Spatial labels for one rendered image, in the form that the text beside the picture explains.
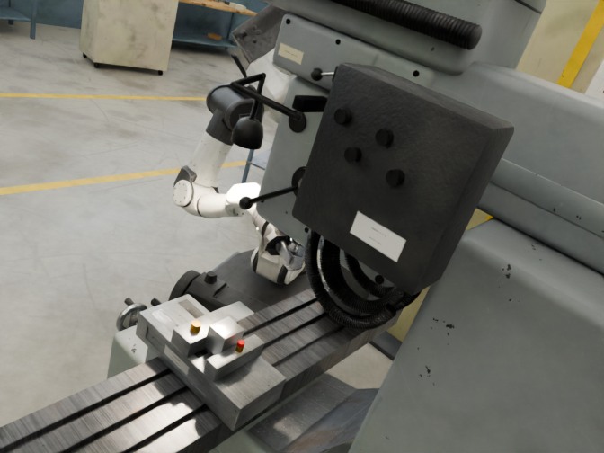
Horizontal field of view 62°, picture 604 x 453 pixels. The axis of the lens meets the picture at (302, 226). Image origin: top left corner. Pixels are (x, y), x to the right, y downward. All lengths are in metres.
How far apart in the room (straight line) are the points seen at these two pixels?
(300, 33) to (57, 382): 1.91
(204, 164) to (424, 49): 0.83
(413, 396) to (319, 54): 0.60
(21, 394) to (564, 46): 2.77
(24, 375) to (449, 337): 2.04
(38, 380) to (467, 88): 2.12
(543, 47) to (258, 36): 1.54
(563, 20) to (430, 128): 2.16
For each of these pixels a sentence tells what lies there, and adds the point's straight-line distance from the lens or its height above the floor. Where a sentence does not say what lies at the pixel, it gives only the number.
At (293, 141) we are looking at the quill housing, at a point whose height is 1.51.
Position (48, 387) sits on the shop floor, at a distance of 2.46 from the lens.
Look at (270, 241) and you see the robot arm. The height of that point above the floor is 1.25.
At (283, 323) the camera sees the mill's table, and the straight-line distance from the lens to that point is 1.44.
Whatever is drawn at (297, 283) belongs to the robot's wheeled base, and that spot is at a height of 0.57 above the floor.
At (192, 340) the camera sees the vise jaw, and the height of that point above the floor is 1.05.
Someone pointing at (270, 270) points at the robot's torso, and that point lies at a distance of 2.12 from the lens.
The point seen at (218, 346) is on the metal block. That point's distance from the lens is 1.13.
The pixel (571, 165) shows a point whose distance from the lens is 0.78.
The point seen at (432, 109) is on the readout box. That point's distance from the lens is 0.55.
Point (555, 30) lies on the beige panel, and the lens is 2.68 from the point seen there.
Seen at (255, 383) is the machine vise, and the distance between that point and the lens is 1.14.
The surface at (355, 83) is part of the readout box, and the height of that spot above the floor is 1.71.
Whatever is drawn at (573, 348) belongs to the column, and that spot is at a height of 1.50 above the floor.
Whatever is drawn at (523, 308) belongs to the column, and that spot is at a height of 1.51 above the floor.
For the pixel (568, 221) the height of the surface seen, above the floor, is 1.61.
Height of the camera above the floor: 1.80
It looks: 26 degrees down
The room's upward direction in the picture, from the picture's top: 18 degrees clockwise
